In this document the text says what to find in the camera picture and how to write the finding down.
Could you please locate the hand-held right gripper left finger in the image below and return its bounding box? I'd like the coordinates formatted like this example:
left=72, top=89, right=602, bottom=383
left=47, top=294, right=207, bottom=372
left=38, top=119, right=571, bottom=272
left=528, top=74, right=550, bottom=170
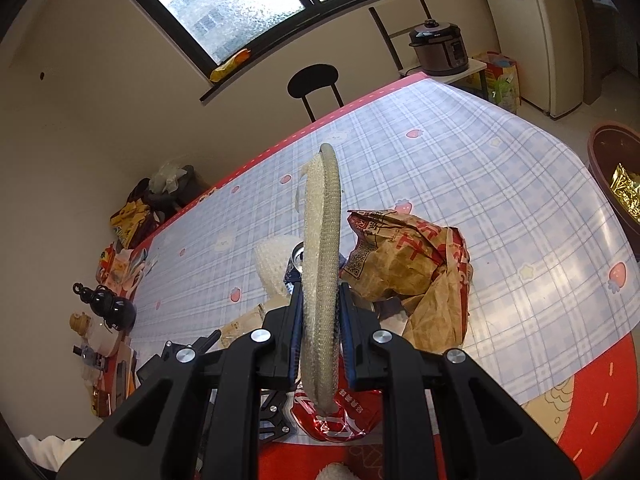
left=57, top=280, right=306, bottom=480

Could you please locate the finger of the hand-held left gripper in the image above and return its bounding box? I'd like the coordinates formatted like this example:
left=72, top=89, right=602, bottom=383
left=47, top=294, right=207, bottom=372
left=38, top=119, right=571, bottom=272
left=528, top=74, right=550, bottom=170
left=257, top=387, right=293, bottom=443
left=162, top=331, right=223, bottom=358

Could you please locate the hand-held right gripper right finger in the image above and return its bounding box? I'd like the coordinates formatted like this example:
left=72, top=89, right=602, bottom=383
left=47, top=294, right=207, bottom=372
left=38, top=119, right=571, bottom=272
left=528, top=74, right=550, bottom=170
left=337, top=282, right=583, bottom=480

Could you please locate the beige foam mesh pad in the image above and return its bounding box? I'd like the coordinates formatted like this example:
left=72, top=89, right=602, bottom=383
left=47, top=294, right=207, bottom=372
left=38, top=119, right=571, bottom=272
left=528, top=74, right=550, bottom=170
left=298, top=142, right=346, bottom=416

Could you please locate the brown trash bin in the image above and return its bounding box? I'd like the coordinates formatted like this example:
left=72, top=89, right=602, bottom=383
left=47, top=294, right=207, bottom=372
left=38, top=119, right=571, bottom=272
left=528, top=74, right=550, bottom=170
left=587, top=121, right=640, bottom=261

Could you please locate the gold foil bag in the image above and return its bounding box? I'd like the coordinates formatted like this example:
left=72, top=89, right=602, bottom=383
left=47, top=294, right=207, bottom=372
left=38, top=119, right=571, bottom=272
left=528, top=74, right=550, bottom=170
left=609, top=162, right=640, bottom=223

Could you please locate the blue drink can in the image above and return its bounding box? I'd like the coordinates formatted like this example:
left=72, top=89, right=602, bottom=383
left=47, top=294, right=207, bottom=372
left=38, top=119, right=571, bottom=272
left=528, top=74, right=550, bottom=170
left=284, top=241, right=308, bottom=297

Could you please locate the white foam net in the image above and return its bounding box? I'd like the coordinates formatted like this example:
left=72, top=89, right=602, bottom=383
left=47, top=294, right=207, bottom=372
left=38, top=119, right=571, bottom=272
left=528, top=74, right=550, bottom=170
left=252, top=235, right=301, bottom=301

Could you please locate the crushed red can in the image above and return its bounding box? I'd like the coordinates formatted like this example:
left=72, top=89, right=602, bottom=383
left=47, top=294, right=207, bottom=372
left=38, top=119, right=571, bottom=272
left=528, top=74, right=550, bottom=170
left=292, top=385, right=383, bottom=443

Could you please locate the brown paper bag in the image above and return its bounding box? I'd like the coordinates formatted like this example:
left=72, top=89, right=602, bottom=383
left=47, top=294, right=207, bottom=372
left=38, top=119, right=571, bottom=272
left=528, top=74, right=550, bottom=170
left=340, top=209, right=473, bottom=356

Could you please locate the black gourd ornament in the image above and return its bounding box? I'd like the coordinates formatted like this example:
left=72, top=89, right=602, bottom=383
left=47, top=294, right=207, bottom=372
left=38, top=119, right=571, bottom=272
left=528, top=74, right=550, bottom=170
left=72, top=282, right=137, bottom=332

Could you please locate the red snack packet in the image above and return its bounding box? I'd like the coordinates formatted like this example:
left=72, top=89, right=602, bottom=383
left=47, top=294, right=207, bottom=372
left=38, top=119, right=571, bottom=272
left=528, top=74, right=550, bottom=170
left=97, top=245, right=118, bottom=281

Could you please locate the yellow snack bag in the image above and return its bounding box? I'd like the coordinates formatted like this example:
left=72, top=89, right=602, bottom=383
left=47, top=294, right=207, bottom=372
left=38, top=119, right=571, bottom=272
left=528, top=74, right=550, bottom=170
left=110, top=200, right=156, bottom=248

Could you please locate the crumpled clear plastic bag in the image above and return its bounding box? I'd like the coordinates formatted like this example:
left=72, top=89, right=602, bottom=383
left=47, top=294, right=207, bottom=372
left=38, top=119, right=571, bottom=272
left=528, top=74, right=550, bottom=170
left=148, top=160, right=193, bottom=196

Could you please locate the plaid plastic tablecloth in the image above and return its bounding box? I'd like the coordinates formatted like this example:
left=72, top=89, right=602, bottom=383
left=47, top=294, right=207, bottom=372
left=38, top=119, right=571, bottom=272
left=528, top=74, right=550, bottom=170
left=127, top=76, right=640, bottom=406

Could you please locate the black round chair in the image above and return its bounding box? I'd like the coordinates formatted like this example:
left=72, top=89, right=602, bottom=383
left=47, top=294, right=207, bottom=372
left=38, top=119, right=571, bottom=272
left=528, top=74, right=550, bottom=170
left=287, top=64, right=346, bottom=123

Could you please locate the yellow snack packet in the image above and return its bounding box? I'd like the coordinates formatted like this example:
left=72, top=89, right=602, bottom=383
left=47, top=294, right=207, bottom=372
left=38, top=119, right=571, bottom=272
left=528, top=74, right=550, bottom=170
left=209, top=49, right=252, bottom=83

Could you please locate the black windowsill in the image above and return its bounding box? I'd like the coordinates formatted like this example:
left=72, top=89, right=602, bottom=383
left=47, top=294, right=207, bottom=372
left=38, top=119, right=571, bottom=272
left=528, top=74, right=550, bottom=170
left=200, top=0, right=440, bottom=102

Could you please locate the green yellow shopping bag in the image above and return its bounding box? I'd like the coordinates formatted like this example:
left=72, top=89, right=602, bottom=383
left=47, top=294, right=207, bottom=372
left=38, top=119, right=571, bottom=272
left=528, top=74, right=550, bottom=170
left=472, top=51, right=521, bottom=113

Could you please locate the electric pressure cooker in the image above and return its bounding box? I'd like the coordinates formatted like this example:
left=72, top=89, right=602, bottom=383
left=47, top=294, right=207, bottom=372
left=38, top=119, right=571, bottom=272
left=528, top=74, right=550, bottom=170
left=408, top=19, right=469, bottom=77

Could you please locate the cream refrigerator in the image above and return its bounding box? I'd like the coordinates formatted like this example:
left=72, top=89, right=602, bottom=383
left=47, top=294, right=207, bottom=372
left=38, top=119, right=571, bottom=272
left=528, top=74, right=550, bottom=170
left=517, top=0, right=586, bottom=120

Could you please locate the black frame white rack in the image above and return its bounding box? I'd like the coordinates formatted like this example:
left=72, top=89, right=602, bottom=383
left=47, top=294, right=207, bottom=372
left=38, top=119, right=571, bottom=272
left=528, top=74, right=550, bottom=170
left=369, top=0, right=488, bottom=92

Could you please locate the black frame window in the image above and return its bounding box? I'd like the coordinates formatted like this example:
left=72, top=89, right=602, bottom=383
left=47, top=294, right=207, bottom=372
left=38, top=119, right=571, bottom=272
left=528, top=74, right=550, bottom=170
left=102, top=0, right=416, bottom=73

